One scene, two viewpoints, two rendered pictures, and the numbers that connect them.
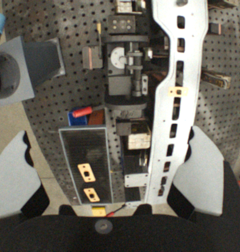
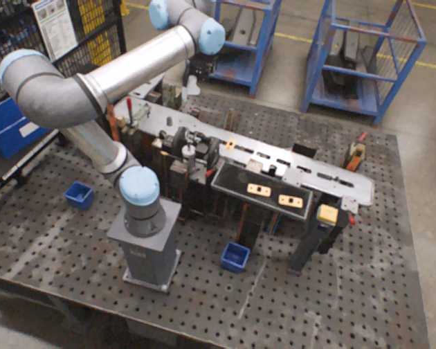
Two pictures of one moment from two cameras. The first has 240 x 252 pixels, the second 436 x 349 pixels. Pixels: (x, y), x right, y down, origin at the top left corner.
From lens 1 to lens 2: 1.14 m
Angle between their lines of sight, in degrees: 53
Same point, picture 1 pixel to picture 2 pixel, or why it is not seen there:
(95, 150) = (239, 174)
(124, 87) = (204, 145)
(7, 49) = not seen: hidden behind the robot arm
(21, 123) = not seen: outside the picture
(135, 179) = (291, 175)
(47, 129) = (234, 318)
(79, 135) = (223, 177)
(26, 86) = (169, 206)
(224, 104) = (275, 136)
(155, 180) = (320, 182)
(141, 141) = (254, 165)
